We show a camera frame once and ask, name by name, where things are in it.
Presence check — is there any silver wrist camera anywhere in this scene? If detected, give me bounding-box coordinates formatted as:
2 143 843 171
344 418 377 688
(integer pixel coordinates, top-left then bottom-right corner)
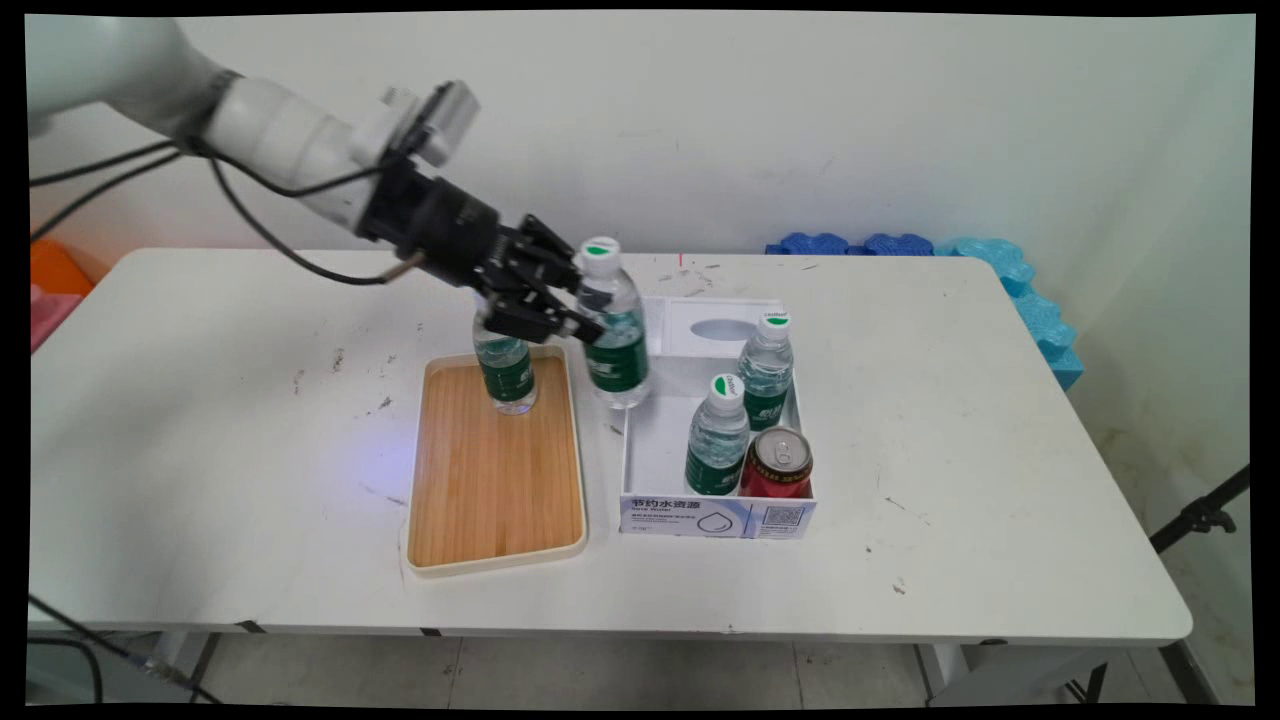
383 81 482 168

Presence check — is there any clear water bottle green label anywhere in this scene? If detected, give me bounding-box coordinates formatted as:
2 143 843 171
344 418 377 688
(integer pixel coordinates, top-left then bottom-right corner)
685 374 751 496
472 300 539 416
738 311 797 433
575 236 653 410

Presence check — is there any light blue foam mat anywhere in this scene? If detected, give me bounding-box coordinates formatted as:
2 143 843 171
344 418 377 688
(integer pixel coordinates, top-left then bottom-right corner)
935 237 1086 391

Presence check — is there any white cardboard box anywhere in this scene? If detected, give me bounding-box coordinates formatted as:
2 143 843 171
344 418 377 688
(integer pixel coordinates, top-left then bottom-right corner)
619 296 819 541

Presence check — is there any white table leg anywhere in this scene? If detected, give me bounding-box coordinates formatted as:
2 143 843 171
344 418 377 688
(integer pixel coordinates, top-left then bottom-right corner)
150 632 219 703

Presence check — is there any red soda can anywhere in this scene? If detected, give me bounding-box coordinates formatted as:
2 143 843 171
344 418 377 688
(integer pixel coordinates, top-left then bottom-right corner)
740 426 814 499

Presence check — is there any black tripod stand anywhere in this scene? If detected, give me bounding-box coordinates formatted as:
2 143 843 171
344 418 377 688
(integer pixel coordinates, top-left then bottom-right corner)
1148 465 1251 556

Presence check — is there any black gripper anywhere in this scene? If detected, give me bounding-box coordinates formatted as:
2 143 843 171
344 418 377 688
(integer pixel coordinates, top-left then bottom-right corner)
358 158 608 347

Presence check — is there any pink object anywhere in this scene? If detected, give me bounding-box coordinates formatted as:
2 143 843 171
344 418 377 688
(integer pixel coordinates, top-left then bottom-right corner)
30 283 84 353

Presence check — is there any black cable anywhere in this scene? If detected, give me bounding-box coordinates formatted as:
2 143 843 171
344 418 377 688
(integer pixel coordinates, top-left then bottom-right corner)
28 595 223 706
28 150 196 243
205 150 429 288
28 140 191 189

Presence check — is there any wooden tray with cream rim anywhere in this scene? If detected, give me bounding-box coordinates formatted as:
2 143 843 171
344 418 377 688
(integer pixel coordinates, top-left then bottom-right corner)
405 345 589 579

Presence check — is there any orange object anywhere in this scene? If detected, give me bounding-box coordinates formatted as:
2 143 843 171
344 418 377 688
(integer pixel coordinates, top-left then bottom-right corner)
30 238 97 298

